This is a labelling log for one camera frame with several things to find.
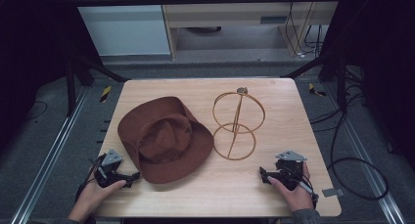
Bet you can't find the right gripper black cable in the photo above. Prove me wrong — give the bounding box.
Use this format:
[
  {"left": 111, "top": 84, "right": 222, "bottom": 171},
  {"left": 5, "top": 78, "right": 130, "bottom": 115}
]
[{"left": 287, "top": 166, "right": 320, "bottom": 209}]

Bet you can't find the grey tape piece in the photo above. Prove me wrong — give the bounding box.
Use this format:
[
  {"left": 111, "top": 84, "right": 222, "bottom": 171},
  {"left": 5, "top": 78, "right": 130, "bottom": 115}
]
[{"left": 321, "top": 187, "right": 346, "bottom": 199}]

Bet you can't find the white cabinet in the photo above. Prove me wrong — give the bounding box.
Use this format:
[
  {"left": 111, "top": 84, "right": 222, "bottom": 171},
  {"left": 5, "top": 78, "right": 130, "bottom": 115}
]
[{"left": 69, "top": 0, "right": 172, "bottom": 58}]

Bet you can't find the yellow black striped tape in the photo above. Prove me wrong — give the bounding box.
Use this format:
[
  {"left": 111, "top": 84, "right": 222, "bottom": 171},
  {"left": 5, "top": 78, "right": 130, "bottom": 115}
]
[
  {"left": 99, "top": 84, "right": 113, "bottom": 104},
  {"left": 307, "top": 82, "right": 327, "bottom": 98}
]

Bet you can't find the black looped floor cable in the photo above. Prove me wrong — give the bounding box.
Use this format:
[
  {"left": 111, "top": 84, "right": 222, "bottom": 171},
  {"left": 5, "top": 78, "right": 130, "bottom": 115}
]
[{"left": 327, "top": 109, "right": 390, "bottom": 202}]

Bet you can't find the black metal stand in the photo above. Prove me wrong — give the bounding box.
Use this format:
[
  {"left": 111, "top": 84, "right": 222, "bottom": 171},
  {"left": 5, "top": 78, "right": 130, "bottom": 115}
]
[
  {"left": 65, "top": 53, "right": 131, "bottom": 118},
  {"left": 281, "top": 53, "right": 348, "bottom": 113}
]

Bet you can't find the person's right hand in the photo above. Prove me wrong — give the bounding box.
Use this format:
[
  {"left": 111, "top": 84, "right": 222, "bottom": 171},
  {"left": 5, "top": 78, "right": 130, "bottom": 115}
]
[{"left": 266, "top": 162, "right": 315, "bottom": 214}]

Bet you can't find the person's left hand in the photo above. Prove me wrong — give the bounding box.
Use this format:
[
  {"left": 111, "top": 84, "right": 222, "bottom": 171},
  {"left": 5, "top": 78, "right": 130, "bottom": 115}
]
[{"left": 76, "top": 179, "right": 127, "bottom": 215}]

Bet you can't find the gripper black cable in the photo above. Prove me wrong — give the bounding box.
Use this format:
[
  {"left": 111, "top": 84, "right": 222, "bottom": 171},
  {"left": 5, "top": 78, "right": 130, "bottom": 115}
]
[
  {"left": 287, "top": 166, "right": 320, "bottom": 209},
  {"left": 74, "top": 153, "right": 108, "bottom": 202}
]

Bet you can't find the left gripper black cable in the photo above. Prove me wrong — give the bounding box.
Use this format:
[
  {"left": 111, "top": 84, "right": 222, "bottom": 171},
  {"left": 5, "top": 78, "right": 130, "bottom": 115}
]
[{"left": 74, "top": 153, "right": 108, "bottom": 202}]

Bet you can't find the aluminium floor rail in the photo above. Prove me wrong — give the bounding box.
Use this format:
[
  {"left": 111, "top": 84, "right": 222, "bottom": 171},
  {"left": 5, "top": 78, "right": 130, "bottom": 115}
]
[
  {"left": 10, "top": 87, "right": 90, "bottom": 224},
  {"left": 325, "top": 82, "right": 407, "bottom": 224}
]

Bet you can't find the light wooden desk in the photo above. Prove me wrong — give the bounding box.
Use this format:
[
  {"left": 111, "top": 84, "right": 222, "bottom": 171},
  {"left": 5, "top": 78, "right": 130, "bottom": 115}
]
[{"left": 158, "top": 0, "right": 345, "bottom": 61}]

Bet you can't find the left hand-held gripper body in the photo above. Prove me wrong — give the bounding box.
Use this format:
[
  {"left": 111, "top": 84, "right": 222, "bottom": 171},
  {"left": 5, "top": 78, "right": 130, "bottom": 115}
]
[{"left": 94, "top": 148, "right": 132, "bottom": 189}]

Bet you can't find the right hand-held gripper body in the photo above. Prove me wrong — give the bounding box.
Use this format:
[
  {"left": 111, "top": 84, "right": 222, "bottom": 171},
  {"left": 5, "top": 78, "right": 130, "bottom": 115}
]
[{"left": 274, "top": 150, "right": 308, "bottom": 192}]

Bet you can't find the gold wire hat stand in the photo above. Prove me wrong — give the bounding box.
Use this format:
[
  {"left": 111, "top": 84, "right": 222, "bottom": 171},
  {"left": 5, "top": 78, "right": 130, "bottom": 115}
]
[{"left": 211, "top": 86, "right": 266, "bottom": 161}]

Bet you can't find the bundle of hanging cables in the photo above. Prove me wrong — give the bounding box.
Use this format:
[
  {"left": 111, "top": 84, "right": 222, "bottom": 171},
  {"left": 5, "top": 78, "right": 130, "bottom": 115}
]
[{"left": 284, "top": 1, "right": 325, "bottom": 60}]

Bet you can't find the brown felt hat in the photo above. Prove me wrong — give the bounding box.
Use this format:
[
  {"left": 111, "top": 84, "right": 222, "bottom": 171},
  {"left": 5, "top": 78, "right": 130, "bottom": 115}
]
[{"left": 116, "top": 96, "right": 215, "bottom": 185}]

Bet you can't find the black curtain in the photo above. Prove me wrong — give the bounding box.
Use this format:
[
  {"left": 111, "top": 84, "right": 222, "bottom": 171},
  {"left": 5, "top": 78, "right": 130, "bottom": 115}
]
[
  {"left": 0, "top": 0, "right": 105, "bottom": 154},
  {"left": 318, "top": 0, "right": 415, "bottom": 171}
]

